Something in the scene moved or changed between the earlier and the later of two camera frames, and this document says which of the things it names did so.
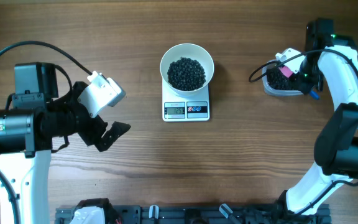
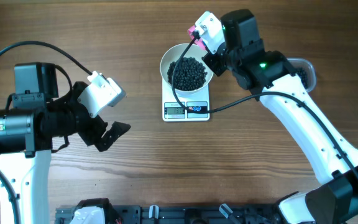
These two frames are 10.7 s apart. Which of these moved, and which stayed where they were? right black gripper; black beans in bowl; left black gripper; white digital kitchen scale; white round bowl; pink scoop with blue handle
Moved: pink scoop with blue handle; right black gripper
Stayed: white round bowl; black beans in bowl; left black gripper; white digital kitchen scale
